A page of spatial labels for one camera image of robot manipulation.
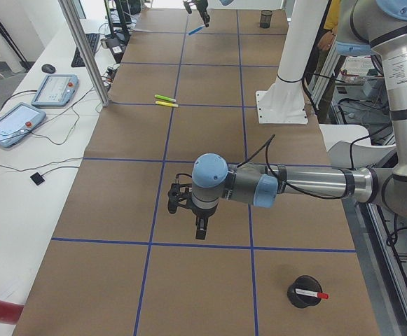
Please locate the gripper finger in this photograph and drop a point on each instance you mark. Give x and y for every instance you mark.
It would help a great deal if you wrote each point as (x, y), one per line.
(207, 18)
(199, 228)
(204, 226)
(203, 14)

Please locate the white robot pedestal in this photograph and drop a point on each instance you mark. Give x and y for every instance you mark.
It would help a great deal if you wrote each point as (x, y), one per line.
(283, 102)

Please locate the aluminium frame post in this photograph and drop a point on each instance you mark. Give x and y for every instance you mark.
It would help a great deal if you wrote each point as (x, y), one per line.
(74, 23)

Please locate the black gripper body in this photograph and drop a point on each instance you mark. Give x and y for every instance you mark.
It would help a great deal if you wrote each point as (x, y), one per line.
(202, 5)
(200, 213)

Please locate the yellow highlighter pen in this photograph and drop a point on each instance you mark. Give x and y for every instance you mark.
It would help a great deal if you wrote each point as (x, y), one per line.
(167, 104)

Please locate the near black mesh cup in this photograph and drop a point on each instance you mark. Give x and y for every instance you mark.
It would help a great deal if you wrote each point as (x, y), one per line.
(265, 19)

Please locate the teach pendant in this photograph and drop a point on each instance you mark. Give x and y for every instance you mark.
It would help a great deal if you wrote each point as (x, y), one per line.
(18, 123)
(55, 91)

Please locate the far black mesh cup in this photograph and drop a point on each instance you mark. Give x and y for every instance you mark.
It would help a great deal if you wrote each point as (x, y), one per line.
(308, 283)

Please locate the black mesh cup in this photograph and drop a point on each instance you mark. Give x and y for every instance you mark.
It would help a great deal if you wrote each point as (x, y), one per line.
(308, 283)
(265, 19)

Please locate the far teach pendant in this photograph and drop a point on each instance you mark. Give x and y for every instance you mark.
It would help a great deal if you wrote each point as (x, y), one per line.
(55, 91)

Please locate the blue highlighter pen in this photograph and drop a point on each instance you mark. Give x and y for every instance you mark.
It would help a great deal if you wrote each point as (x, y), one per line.
(196, 30)

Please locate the red and white marker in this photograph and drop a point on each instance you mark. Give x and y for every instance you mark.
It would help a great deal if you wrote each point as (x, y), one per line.
(311, 293)

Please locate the black computer mouse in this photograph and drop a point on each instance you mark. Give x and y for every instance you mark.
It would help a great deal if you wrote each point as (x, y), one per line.
(48, 69)

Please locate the near teach pendant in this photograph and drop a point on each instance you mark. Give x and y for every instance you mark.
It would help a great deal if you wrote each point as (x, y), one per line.
(18, 123)

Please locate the green highlighter pen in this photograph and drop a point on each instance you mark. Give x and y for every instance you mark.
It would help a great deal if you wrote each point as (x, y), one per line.
(164, 98)

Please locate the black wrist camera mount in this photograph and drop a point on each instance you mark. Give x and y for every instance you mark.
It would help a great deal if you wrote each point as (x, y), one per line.
(179, 194)

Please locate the white plastic chair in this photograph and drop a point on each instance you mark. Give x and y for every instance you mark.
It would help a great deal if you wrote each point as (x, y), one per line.
(338, 138)

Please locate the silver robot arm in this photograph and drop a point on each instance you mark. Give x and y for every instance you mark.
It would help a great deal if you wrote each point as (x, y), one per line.
(370, 174)

